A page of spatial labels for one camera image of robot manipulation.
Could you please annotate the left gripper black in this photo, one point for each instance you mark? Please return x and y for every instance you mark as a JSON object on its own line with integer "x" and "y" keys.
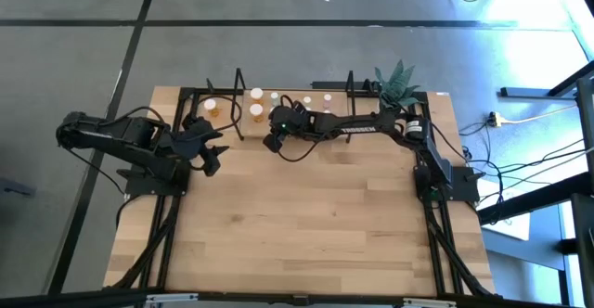
{"x": 195, "y": 143}

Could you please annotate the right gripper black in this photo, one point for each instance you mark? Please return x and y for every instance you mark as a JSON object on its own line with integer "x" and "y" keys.
{"x": 290, "y": 122}

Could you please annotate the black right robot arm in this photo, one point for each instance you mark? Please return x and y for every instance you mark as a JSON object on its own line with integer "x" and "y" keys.
{"x": 362, "y": 129}

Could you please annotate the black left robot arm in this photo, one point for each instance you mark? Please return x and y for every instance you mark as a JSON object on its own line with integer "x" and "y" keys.
{"x": 111, "y": 143}

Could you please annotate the green plant in white pot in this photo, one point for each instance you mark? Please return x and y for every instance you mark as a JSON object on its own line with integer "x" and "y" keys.
{"x": 396, "y": 87}

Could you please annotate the grey floor object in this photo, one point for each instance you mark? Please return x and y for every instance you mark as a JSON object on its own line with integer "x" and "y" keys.
{"x": 16, "y": 188}

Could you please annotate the black beam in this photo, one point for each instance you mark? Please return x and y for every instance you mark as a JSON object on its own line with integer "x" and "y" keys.
{"x": 69, "y": 302}

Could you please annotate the white paper sheet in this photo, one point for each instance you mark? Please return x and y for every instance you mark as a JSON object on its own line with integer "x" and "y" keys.
{"x": 506, "y": 224}

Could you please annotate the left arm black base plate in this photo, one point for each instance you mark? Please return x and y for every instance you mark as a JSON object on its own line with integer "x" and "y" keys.
{"x": 139, "y": 187}

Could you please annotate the black aluminium table frame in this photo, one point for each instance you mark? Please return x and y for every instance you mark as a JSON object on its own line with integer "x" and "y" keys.
{"x": 158, "y": 215}

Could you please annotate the silver aluminium bracket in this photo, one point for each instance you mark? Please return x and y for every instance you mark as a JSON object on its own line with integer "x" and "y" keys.
{"x": 171, "y": 299}
{"x": 427, "y": 303}

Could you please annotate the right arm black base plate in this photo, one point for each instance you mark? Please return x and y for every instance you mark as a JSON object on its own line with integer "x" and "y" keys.
{"x": 464, "y": 189}

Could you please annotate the black metal desk frame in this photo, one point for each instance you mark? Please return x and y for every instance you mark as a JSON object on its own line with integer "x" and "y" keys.
{"x": 585, "y": 136}

